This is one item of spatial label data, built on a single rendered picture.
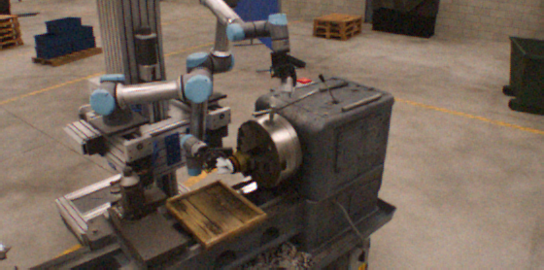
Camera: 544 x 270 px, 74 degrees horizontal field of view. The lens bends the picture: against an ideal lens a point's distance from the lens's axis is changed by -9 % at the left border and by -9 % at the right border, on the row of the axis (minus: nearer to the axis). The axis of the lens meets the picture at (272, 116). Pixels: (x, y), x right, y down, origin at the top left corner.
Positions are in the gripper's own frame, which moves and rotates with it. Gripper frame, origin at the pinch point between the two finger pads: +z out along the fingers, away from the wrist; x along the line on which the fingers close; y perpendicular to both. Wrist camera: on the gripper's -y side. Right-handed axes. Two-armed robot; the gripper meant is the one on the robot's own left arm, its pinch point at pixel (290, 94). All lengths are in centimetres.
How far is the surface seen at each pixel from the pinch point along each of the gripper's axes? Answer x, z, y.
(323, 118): 14.5, 10.2, -3.5
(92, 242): -20, 39, 92
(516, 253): 51, 147, -152
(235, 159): -4.2, 21.1, 31.2
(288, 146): 8.4, 18.8, 12.6
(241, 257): 0, 63, 40
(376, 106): 17.4, 13.0, -37.4
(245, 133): -8.4, 13.0, 21.6
